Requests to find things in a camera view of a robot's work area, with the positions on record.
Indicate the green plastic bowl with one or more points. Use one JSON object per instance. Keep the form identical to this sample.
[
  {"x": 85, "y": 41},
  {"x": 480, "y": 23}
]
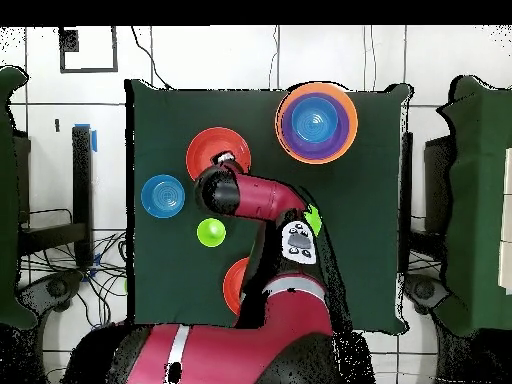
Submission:
[{"x": 314, "y": 220}]

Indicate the purple plastic bowl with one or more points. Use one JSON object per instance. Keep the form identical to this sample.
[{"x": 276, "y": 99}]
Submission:
[{"x": 288, "y": 136}]

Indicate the black metal stand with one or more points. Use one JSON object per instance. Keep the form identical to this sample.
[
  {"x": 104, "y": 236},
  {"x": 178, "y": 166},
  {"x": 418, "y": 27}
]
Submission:
[{"x": 82, "y": 180}]

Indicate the red plastic bowl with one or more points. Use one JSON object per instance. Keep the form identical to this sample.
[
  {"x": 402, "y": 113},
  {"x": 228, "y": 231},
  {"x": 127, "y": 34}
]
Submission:
[
  {"x": 204, "y": 148},
  {"x": 232, "y": 286}
]

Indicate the dark green tablecloth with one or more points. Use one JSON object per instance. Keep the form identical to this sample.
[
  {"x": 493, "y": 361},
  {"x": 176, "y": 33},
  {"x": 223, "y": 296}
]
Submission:
[{"x": 180, "y": 280}]

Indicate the small blue plastic bowl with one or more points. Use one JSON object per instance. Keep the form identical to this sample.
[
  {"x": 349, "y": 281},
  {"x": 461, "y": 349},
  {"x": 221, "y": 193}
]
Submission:
[
  {"x": 162, "y": 196},
  {"x": 314, "y": 120}
]

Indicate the white boxes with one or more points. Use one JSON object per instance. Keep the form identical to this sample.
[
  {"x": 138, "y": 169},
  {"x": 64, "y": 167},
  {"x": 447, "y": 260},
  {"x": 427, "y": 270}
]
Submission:
[{"x": 507, "y": 240}]

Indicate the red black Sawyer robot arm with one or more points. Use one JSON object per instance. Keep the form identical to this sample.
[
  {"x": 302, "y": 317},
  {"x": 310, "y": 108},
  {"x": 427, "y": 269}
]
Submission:
[{"x": 260, "y": 196}]

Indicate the large orange plastic bowl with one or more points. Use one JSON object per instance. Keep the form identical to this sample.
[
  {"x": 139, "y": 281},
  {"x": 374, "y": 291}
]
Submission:
[{"x": 284, "y": 152}]

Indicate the green plastic cup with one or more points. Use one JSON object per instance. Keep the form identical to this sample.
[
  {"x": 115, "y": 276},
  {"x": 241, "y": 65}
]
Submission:
[{"x": 211, "y": 232}]

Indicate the green covered side table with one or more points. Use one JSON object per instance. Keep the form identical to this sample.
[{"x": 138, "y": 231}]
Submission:
[
  {"x": 8, "y": 200},
  {"x": 476, "y": 200}
]

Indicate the black office chair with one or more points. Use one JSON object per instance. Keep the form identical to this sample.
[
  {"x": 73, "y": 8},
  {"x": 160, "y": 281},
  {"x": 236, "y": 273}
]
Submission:
[
  {"x": 424, "y": 290},
  {"x": 52, "y": 290}
]

